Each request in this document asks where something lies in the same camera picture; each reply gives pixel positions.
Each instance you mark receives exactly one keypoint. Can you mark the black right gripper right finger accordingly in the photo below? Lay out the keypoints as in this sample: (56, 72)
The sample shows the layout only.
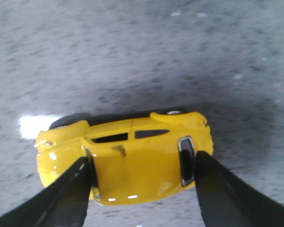
(227, 201)

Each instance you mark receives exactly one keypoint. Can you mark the yellow toy beetle car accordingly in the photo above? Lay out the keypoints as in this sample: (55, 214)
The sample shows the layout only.
(134, 159)

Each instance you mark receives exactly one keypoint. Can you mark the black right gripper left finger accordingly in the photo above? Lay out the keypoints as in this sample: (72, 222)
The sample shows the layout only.
(62, 204)

